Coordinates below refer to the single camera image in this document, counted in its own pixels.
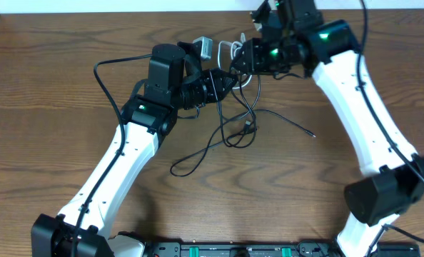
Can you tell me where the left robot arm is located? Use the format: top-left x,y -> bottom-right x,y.
31,42 -> 238,256

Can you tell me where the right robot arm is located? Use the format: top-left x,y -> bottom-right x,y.
231,1 -> 424,256

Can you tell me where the white usb cable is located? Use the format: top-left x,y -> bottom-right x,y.
217,32 -> 253,90

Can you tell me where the black usb cable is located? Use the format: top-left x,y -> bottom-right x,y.
168,73 -> 317,178

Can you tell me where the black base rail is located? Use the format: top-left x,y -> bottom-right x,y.
140,241 -> 422,257

